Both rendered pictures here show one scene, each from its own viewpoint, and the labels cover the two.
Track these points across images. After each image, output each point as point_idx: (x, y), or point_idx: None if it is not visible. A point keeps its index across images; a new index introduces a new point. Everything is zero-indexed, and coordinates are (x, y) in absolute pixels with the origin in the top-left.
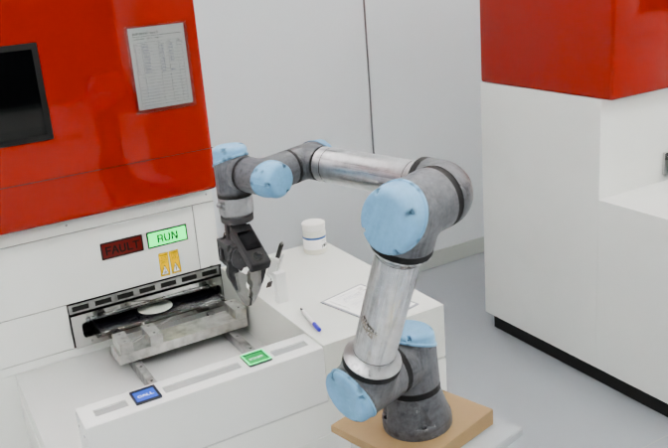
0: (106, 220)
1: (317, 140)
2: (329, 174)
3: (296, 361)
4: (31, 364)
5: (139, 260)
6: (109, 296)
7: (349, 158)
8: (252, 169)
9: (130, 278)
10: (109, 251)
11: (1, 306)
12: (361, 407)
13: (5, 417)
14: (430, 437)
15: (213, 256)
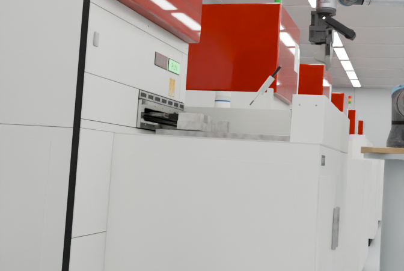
0: (159, 35)
1: None
2: None
3: (340, 114)
4: (120, 127)
5: (164, 76)
6: (153, 95)
7: None
8: None
9: (160, 88)
10: (157, 60)
11: (119, 68)
12: None
13: (104, 169)
14: None
15: (183, 95)
